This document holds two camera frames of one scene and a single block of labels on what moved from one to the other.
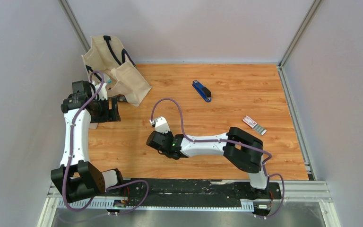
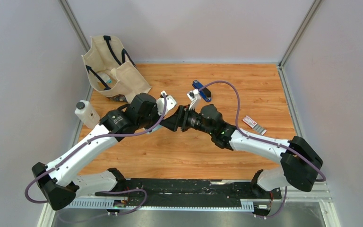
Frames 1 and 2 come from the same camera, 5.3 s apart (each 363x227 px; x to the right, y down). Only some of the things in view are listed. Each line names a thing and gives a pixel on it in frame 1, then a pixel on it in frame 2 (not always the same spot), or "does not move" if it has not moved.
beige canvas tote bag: x=108 y=56 does not move
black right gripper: x=168 y=134 → x=171 y=123
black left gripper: x=109 y=115 → x=155 y=110
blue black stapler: x=204 y=91 does not move
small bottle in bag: x=107 y=79 does not move
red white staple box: x=254 y=125 does not move
